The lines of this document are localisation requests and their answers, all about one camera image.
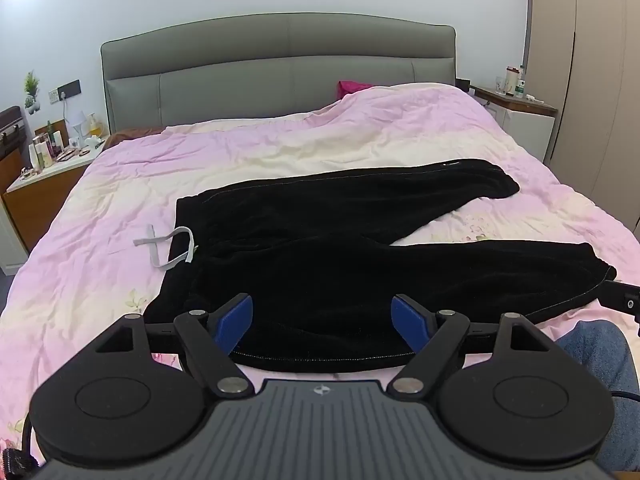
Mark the wooden nightstand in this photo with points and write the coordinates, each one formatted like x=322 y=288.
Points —
x=30 y=210

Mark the group of cosmetic bottles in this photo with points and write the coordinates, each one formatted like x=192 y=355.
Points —
x=45 y=152

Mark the person's leg in jeans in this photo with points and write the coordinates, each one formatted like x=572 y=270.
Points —
x=600 y=360

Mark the beige wardrobe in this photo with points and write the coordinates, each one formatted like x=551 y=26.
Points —
x=600 y=85

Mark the small white lamp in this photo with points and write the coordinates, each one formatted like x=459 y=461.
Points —
x=76 y=122

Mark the black pants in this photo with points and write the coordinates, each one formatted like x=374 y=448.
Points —
x=325 y=260

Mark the dark wall socket panel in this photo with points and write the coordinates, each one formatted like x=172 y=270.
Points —
x=69 y=89

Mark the black bedside object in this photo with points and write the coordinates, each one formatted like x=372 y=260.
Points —
x=464 y=84

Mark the white nightstand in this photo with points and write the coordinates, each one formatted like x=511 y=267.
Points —
x=525 y=130

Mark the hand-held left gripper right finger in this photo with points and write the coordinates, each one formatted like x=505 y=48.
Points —
x=409 y=321

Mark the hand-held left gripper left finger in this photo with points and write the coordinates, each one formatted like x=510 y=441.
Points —
x=235 y=322

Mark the magenta pillow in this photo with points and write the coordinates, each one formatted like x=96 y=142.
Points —
x=350 y=89

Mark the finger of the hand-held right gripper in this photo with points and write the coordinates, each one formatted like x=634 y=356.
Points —
x=625 y=300

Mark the grey bed headboard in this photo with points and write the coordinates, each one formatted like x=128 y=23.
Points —
x=250 y=60

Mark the pink blanket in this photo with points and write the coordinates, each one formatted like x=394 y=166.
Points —
x=300 y=145

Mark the small potted plant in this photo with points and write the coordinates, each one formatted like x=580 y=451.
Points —
x=31 y=85

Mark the green and white bottle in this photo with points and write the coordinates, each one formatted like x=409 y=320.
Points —
x=521 y=84

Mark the yellow perfume bottle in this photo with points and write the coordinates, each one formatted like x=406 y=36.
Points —
x=93 y=127

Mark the white canister brown lid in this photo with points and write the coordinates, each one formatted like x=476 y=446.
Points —
x=511 y=81

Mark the clear drinking glass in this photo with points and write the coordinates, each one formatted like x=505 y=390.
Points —
x=500 y=85

